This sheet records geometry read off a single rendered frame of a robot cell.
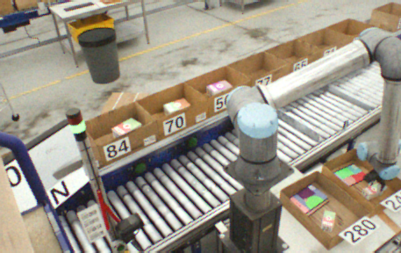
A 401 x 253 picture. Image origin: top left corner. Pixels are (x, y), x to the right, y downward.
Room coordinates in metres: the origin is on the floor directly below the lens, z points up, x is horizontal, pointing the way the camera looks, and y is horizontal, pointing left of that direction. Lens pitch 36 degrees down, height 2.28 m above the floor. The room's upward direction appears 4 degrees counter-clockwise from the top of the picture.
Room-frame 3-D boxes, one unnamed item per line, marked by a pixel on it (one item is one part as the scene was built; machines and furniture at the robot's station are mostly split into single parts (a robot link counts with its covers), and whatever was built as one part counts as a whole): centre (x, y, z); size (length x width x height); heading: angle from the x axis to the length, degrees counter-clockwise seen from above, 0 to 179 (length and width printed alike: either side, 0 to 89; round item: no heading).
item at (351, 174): (1.44, -0.88, 0.76); 0.19 x 0.14 x 0.02; 112
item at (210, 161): (1.63, -0.12, 0.72); 0.52 x 0.05 x 0.05; 32
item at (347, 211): (1.19, -0.63, 0.80); 0.38 x 0.28 x 0.10; 27
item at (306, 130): (1.99, -0.69, 0.76); 0.46 x 0.01 x 0.09; 32
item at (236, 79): (2.20, -0.17, 0.96); 0.39 x 0.29 x 0.17; 122
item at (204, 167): (1.59, -0.06, 0.72); 0.52 x 0.05 x 0.05; 32
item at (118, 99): (3.37, 0.85, 0.06); 0.69 x 0.47 x 0.13; 169
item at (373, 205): (1.36, -0.92, 0.80); 0.38 x 0.28 x 0.10; 26
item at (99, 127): (1.78, 0.49, 0.96); 0.39 x 0.29 x 0.17; 122
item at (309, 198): (1.28, -0.58, 0.78); 0.19 x 0.14 x 0.02; 121
